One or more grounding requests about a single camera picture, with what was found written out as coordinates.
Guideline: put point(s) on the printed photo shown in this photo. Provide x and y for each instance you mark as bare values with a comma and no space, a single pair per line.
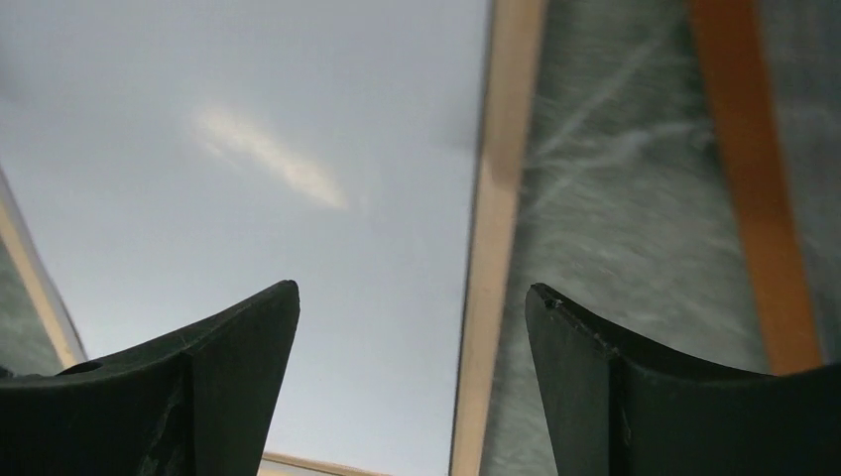
250,164

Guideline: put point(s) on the orange wooden rack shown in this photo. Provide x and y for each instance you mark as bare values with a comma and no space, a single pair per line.
738,91

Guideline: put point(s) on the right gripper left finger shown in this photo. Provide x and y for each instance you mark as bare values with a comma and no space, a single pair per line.
195,401

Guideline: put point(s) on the wooden picture frame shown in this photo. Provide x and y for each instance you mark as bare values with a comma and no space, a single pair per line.
499,230

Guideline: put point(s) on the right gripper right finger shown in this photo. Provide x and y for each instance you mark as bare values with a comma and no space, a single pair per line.
619,403

